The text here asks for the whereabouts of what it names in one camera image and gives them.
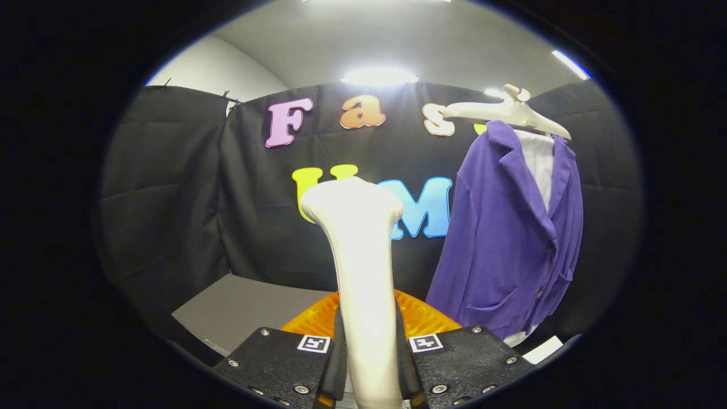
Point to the black backdrop cloth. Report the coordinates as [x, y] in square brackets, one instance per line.
[187, 199]

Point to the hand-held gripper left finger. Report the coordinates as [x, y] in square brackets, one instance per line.
[278, 363]

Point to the white clothes hanger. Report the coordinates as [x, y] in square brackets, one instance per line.
[511, 111]

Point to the white paper sheet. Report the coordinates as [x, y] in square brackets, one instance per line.
[543, 350]

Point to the ceiling light panel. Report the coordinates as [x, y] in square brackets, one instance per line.
[571, 64]
[379, 75]
[493, 92]

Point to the white shirt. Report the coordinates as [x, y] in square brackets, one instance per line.
[539, 165]

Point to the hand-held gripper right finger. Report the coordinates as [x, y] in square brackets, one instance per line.
[466, 363]

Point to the white garment steamer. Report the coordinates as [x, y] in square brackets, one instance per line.
[363, 272]

